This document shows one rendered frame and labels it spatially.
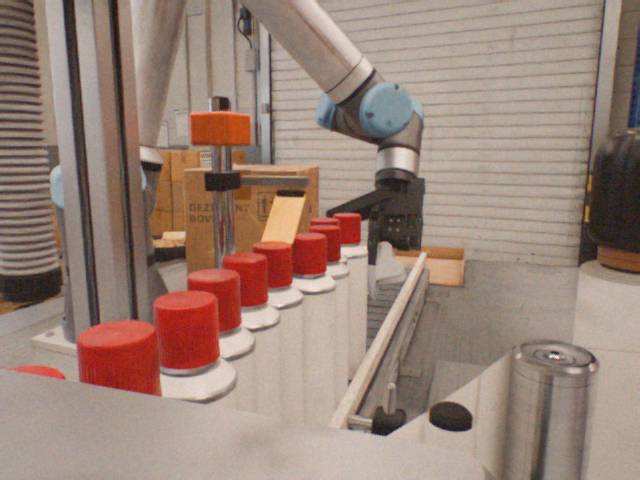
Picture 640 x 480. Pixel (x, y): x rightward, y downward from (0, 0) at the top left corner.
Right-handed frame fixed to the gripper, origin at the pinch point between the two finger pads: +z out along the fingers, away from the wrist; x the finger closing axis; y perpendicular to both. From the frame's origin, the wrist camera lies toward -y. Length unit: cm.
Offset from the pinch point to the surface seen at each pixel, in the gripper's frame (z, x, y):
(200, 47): -341, 322, -289
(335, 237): 3.0, -33.6, 2.6
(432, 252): -31, 70, 4
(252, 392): 19, -47, 3
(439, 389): 14.7, -14.6, 12.7
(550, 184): -186, 337, 74
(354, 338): 10.5, -18.9, 2.6
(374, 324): 4.8, 2.5, 1.0
